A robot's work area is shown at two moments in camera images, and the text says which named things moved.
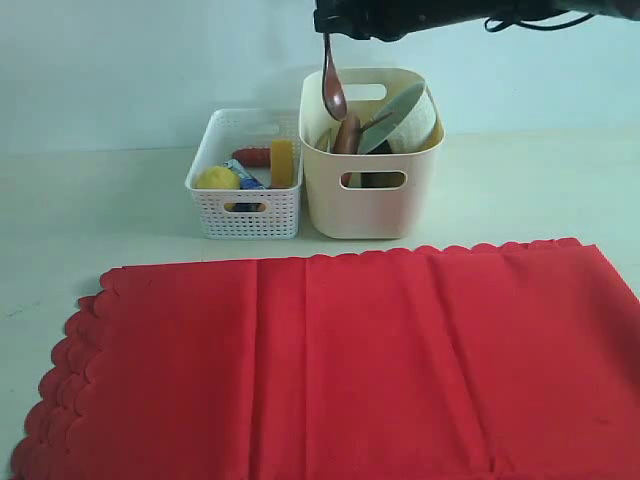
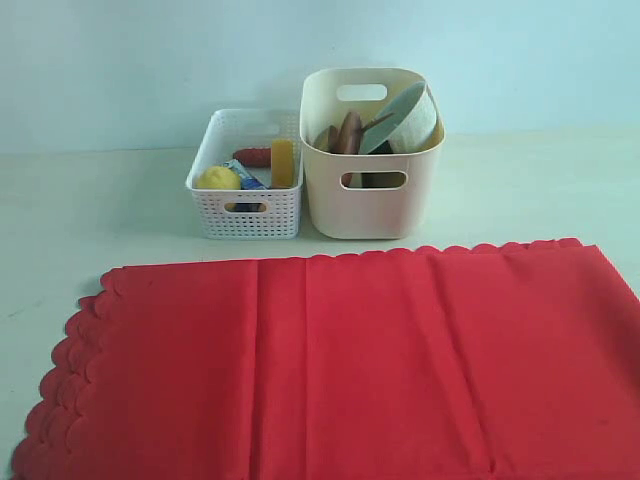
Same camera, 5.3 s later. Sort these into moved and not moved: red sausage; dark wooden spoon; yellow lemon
Moved: dark wooden spoon
Not moved: red sausage; yellow lemon
